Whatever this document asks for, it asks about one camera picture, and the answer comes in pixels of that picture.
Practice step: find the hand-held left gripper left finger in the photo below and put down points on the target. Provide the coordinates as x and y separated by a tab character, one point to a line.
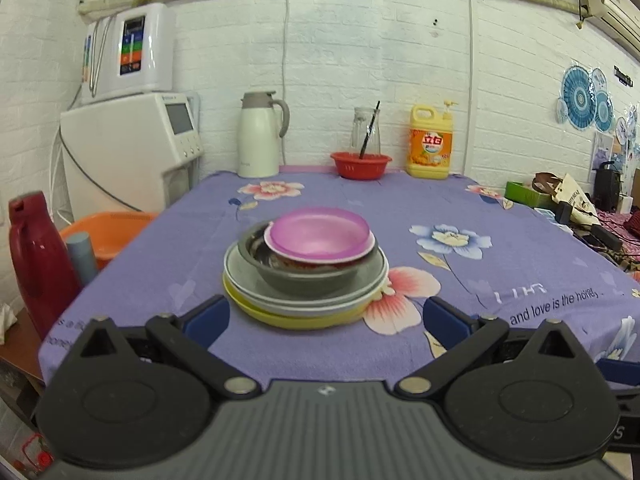
210	317

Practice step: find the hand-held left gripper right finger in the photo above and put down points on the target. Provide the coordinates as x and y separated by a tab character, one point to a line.
445	322

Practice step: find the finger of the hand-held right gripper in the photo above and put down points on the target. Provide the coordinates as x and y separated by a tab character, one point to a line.
620	371

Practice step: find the yellow plate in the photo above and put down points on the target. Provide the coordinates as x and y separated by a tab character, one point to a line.
300	321

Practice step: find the stainless steel bowl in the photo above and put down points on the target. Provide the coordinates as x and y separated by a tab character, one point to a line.
300	282

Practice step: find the white plate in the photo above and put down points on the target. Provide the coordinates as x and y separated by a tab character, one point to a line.
350	295

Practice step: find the purple plastic bowl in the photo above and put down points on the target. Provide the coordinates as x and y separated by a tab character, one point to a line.
320	235

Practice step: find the purple floral tablecloth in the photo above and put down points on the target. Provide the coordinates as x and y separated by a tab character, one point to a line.
390	210

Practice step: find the orange plastic basin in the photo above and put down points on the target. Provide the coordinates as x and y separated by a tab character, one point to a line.
115	230

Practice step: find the black power adapter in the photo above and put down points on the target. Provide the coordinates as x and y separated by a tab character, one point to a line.
606	237

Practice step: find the grey blue cup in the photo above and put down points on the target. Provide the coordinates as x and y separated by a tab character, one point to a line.
82	260

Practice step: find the green box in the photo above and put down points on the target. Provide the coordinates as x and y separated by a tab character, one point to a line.
520	192

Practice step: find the yellow detergent bottle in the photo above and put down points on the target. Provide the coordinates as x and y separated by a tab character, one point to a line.
430	167

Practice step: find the red plastic strainer basket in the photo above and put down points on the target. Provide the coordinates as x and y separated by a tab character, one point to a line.
360	170

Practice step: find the red thermos flask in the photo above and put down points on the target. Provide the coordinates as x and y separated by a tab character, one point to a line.
40	270

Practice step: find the beige tote bag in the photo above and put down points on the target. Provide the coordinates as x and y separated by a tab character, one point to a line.
575	200

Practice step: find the white thermos jug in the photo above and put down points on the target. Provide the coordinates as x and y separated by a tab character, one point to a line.
257	145

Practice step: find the black speaker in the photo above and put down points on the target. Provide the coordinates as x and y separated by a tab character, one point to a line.
607	185

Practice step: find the white water dispenser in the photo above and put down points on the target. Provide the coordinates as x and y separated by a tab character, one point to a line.
120	150

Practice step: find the white tissue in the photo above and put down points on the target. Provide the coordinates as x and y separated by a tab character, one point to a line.
6	322

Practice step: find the black stirring stick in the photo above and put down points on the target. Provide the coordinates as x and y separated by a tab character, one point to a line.
370	127

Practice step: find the glass pitcher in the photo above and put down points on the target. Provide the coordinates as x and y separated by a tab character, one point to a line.
357	130

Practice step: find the red plastic object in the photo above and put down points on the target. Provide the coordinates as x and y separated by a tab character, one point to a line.
35	455

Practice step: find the white water purifier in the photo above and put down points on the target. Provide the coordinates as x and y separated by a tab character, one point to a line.
155	50

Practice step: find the small blue paper fan decoration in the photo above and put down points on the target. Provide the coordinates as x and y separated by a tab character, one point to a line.
598	80

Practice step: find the white air conditioner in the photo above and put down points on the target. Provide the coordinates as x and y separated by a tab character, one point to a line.
615	10

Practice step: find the wall picture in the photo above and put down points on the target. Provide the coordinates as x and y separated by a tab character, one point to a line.
602	150

